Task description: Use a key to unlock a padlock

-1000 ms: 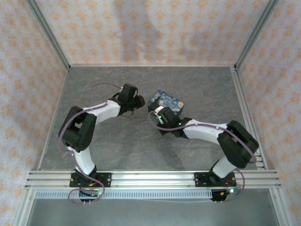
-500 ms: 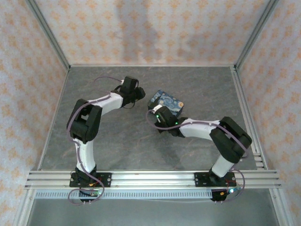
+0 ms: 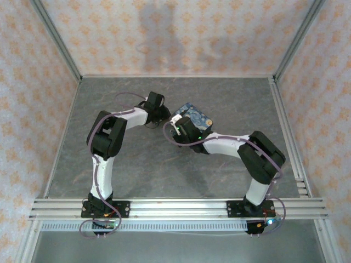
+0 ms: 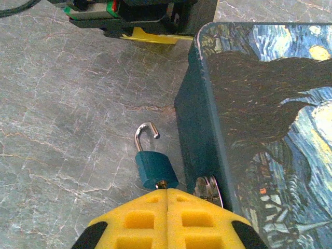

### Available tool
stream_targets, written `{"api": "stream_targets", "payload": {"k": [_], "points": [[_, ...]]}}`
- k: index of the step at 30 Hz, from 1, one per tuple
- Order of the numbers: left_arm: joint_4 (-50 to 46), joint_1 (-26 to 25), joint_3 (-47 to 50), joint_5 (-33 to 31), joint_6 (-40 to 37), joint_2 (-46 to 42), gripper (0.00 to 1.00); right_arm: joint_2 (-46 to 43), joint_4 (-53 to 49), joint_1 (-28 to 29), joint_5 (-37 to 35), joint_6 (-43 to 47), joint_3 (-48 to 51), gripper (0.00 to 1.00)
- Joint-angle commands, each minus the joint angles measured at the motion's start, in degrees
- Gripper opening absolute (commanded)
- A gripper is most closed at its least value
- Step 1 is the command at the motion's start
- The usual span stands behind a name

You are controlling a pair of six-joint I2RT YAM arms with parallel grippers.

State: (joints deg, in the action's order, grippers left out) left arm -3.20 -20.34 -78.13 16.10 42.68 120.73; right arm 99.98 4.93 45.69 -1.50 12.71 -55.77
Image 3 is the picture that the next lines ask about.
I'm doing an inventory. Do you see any starry night painted box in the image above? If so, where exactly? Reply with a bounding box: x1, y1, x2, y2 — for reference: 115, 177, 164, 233
175, 102, 214, 132

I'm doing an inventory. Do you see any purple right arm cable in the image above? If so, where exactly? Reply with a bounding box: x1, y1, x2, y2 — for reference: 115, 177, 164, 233
163, 122, 288, 237

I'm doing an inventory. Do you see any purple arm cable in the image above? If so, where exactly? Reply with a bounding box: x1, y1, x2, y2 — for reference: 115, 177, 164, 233
163, 122, 288, 237
78, 93, 149, 239

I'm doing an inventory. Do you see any thin aluminium wall rail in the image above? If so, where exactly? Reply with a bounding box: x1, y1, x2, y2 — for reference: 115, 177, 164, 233
79, 73, 275, 79

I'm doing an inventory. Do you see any aluminium table edge rail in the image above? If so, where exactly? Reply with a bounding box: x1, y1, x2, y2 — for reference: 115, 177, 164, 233
29, 198, 329, 220

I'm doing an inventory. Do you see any thin aluminium side rail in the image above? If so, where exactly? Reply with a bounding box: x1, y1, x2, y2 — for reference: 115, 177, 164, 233
43, 79, 82, 198

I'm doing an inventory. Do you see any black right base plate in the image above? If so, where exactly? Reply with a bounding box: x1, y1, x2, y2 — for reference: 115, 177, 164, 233
226, 199, 275, 219

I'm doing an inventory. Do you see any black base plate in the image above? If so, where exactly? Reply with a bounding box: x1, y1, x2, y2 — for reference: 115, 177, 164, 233
226, 199, 275, 219
81, 200, 131, 219

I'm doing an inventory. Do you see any slotted grey cable duct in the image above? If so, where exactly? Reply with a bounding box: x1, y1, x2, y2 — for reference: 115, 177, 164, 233
41, 220, 249, 233

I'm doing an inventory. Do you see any wide aluminium side rail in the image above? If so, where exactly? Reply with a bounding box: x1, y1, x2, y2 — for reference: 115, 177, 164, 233
269, 76, 313, 198

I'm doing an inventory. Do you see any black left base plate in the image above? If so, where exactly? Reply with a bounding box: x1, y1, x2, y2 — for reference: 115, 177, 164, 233
81, 200, 131, 219

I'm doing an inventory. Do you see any aluminium frame post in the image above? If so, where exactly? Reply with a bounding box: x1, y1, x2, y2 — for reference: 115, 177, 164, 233
29, 0, 83, 83
273, 0, 327, 83

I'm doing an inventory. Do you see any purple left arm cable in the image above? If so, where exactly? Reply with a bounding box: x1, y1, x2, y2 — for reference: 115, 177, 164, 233
78, 93, 149, 239

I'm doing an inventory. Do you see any aluminium frame leg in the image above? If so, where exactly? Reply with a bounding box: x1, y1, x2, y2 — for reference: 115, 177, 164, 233
314, 219, 343, 263
19, 219, 42, 263

